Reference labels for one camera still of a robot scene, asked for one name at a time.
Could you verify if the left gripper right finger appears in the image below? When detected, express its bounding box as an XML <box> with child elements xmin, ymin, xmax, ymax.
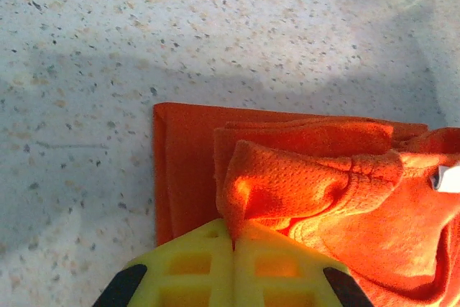
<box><xmin>233</xmin><ymin>220</ymin><xmax>375</xmax><ymax>307</ymax></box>

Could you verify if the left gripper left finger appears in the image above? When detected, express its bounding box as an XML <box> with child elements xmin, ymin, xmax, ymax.
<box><xmin>91</xmin><ymin>219</ymin><xmax>235</xmax><ymax>307</ymax></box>

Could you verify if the orange t-shirt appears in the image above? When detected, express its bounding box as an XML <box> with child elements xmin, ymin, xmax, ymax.
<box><xmin>152</xmin><ymin>102</ymin><xmax>460</xmax><ymax>307</ymax></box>

